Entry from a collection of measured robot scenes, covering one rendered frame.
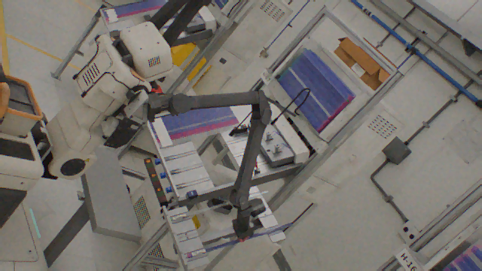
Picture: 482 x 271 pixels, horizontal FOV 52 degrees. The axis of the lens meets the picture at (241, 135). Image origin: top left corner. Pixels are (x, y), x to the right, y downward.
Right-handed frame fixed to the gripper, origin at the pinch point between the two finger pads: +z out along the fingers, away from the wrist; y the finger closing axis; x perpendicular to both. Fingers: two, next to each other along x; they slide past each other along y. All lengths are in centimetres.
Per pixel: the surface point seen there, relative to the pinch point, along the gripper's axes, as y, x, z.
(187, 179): 52, 9, 10
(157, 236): 35, 32, 28
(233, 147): 67, -23, 10
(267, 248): 39, -37, 78
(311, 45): 99, -85, -26
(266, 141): 59, -40, 3
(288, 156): 43, -45, 3
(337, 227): 77, -125, 145
